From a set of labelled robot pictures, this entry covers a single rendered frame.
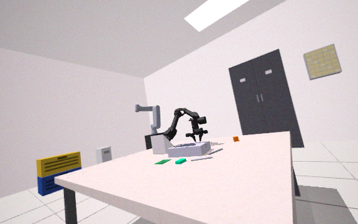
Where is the small green block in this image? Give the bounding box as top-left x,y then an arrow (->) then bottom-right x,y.
175,159 -> 186,164

